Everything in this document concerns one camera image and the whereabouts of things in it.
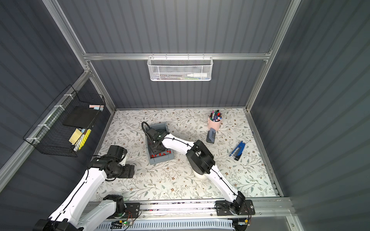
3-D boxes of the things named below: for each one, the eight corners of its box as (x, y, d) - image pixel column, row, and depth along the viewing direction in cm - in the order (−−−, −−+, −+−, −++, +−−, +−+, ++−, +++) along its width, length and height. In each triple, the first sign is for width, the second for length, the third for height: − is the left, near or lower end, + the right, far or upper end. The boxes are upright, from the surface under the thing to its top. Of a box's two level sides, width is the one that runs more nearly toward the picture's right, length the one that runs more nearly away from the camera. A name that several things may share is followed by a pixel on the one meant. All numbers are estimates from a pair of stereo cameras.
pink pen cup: (207, 131, 109) (210, 119, 98) (207, 122, 114) (208, 109, 103) (219, 131, 109) (222, 119, 98) (217, 122, 114) (220, 109, 103)
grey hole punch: (205, 142, 102) (206, 139, 98) (207, 130, 109) (208, 126, 105) (214, 143, 101) (215, 140, 97) (214, 131, 109) (215, 127, 105)
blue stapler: (229, 155, 95) (230, 154, 93) (239, 141, 102) (240, 140, 100) (237, 161, 93) (238, 160, 91) (247, 147, 100) (249, 145, 98)
